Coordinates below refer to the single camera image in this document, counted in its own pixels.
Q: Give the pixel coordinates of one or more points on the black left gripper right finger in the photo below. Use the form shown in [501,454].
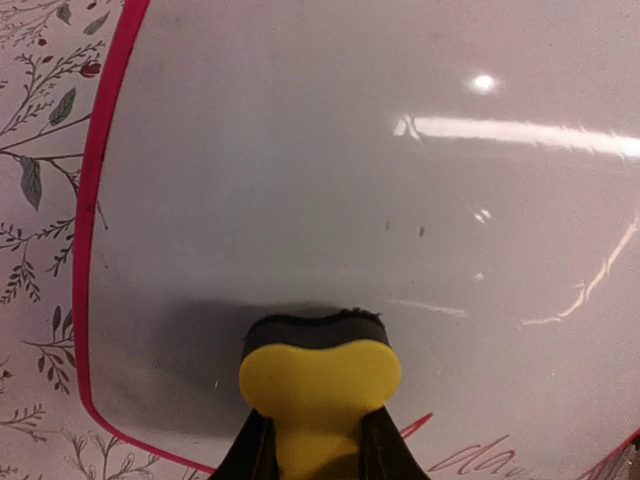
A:
[386,455]

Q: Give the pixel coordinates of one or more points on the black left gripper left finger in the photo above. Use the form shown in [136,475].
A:
[252,454]

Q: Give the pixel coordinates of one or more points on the yellow bone-shaped eraser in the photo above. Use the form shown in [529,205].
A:
[316,379]

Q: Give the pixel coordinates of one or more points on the pink-framed whiteboard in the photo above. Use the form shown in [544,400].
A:
[467,170]

